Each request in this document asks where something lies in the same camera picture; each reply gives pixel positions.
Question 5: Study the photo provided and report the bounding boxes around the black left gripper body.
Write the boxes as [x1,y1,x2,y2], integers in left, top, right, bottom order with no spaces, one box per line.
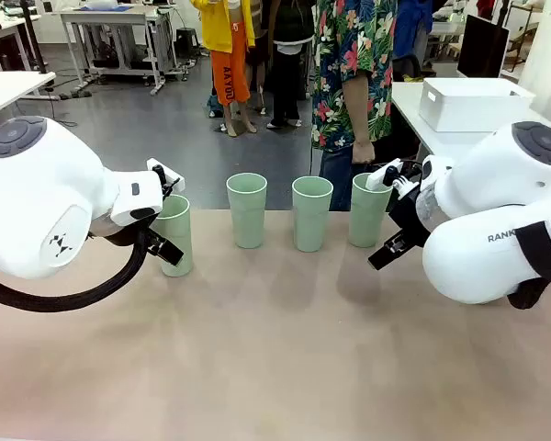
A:
[91,213,166,253]

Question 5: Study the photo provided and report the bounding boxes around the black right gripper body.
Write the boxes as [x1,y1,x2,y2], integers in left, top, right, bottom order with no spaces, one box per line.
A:
[388,182,432,241]

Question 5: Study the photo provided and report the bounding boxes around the light green plastic cup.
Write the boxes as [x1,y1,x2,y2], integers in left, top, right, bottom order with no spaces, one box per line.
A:
[291,176,334,254]
[347,173,394,249]
[152,193,195,278]
[226,173,268,250]

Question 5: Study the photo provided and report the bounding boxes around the white plastic basket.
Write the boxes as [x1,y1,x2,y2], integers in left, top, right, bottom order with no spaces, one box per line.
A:
[418,77,537,133]

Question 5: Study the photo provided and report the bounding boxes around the person's left forearm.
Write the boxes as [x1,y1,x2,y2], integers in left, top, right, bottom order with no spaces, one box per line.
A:
[343,75,374,146]

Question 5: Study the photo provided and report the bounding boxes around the person's left hand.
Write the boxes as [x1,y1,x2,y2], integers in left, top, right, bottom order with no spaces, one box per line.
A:
[351,139,377,165]

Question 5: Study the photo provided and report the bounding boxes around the person in floral shirt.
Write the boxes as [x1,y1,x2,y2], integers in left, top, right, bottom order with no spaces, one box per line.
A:
[310,0,399,211]

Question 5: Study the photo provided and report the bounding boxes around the black monitor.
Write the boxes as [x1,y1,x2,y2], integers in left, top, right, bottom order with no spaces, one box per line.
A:
[456,13,511,80]

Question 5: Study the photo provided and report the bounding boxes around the person in blue jacket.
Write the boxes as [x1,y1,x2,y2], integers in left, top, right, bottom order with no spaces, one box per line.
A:
[392,0,436,61]

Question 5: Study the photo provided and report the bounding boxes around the person yellow jacket orange shorts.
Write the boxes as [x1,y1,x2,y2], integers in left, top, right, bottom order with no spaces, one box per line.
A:
[190,0,258,138]

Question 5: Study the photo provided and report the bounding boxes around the person in black clothes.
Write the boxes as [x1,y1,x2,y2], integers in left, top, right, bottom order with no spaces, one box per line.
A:
[256,0,314,130]

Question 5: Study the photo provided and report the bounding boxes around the white desk with grey legs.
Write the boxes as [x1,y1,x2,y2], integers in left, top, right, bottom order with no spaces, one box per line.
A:
[0,71,57,134]

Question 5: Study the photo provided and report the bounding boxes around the wooden chair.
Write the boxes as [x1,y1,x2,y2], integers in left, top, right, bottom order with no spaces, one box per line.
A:
[507,20,541,73]

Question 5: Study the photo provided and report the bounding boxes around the white height-adjustable desk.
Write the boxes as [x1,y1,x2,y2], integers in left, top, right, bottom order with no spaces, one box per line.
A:
[59,6,174,96]

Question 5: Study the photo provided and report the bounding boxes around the black stand pole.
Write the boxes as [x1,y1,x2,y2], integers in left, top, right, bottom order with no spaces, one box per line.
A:
[20,0,50,75]

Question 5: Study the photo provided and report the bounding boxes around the white desk with dark drawers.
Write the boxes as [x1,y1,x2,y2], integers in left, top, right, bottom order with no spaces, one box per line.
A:
[0,13,43,73]

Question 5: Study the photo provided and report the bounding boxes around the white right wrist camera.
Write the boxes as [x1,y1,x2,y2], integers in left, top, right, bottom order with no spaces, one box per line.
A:
[365,158,420,195]

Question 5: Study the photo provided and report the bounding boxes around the black right arm cable strap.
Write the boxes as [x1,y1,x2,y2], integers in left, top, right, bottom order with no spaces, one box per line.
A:
[507,222,551,310]

